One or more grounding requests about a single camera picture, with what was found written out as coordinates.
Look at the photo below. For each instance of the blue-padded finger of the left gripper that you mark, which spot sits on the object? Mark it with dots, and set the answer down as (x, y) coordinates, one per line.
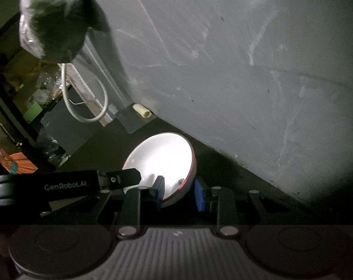
(115, 180)

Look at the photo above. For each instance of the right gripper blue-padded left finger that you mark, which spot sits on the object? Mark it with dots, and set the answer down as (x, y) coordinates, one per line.
(140, 208)

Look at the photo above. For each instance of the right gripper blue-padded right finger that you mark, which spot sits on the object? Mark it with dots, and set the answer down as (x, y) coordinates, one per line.
(218, 208)

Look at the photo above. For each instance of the white ceramic bowl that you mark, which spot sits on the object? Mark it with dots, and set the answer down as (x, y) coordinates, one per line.
(169, 155)

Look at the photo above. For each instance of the orange patterned panel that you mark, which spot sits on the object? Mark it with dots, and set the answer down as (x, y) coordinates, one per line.
(16, 163)

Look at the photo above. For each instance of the cream rolled cloth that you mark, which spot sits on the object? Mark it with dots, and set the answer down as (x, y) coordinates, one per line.
(142, 111)

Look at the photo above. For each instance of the dark grey cabinet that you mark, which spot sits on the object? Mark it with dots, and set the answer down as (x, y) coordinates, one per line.
(69, 133)

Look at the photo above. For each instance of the green box on shelf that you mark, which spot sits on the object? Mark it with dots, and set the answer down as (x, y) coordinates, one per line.
(33, 111)

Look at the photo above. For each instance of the hanging plastic bag of greens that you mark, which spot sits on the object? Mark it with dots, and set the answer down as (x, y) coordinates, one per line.
(52, 30)

